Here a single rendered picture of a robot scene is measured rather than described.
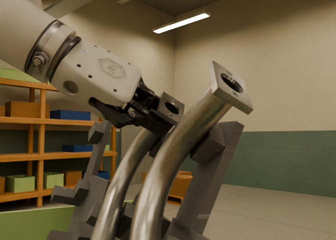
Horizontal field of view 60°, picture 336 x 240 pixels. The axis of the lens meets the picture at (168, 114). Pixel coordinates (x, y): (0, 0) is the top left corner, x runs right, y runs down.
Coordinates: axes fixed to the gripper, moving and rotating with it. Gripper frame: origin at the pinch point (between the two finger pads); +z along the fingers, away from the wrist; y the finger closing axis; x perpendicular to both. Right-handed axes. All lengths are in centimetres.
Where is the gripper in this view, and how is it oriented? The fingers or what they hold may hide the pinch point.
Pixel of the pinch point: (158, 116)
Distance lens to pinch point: 43.5
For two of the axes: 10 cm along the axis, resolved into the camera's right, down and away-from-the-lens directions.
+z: 8.3, 5.0, 2.3
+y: 1.1, -5.6, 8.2
